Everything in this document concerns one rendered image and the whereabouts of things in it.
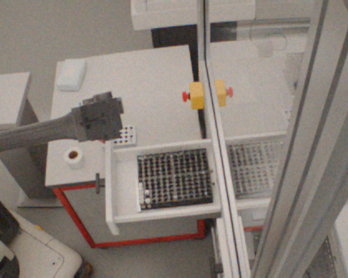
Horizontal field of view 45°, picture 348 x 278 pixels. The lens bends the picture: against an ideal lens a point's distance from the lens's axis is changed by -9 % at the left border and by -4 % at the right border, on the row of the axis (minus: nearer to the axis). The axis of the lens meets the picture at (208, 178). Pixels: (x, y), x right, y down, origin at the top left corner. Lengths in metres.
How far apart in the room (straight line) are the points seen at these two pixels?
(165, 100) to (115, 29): 1.59
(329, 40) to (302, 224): 0.19
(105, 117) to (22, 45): 2.46
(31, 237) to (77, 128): 1.23
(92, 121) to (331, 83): 0.74
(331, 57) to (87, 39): 3.01
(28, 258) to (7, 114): 0.66
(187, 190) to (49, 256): 0.90
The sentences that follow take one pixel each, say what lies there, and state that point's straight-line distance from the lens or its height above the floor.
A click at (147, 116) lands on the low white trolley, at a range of 1.71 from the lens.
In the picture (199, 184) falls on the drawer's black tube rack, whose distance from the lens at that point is 1.37.
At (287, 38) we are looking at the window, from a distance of 0.44.
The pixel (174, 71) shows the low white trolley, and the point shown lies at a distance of 1.85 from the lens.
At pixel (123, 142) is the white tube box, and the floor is 0.80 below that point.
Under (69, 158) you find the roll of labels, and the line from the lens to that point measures 1.62.
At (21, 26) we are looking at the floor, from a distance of 3.59.
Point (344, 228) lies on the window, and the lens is 0.50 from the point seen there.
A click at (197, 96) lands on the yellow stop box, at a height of 0.91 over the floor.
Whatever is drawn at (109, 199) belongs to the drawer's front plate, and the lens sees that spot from 1.35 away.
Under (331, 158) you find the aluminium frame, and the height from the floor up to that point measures 1.85.
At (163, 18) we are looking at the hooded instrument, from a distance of 1.95.
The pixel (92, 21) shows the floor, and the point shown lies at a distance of 3.40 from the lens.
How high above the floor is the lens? 2.11
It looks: 61 degrees down
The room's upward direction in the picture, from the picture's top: 1 degrees counter-clockwise
